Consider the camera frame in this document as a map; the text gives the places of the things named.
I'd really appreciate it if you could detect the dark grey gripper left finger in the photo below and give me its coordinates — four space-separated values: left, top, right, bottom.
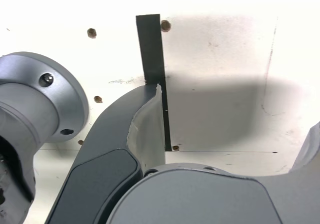
46 83 167 224

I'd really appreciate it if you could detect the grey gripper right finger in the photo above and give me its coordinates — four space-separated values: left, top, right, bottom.
106 120 320 224

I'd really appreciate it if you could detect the black tape strip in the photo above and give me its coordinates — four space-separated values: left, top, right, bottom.
135 13 173 152

